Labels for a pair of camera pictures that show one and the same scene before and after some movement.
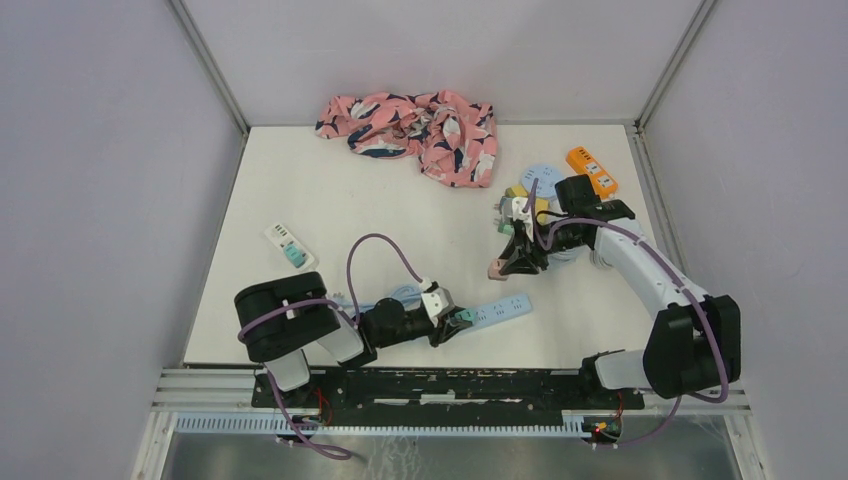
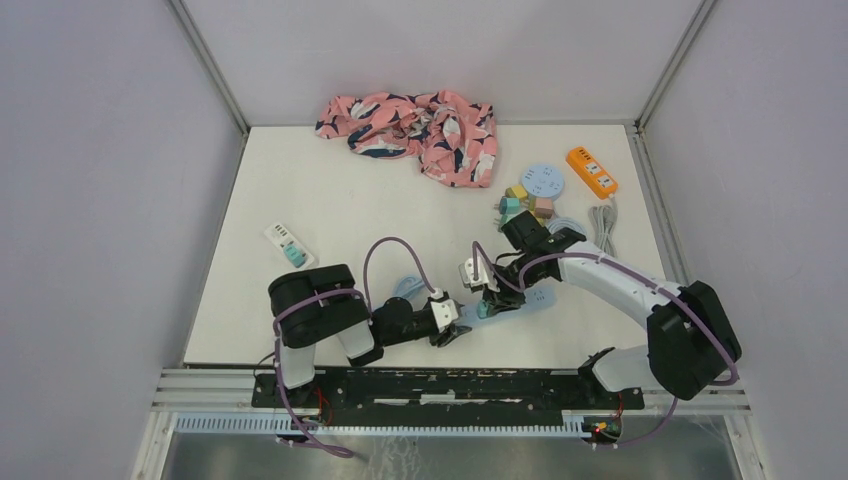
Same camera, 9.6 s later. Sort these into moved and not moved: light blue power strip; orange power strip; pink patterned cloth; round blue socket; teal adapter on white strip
Moved: light blue power strip
Not moved: pink patterned cloth; round blue socket; teal adapter on white strip; orange power strip
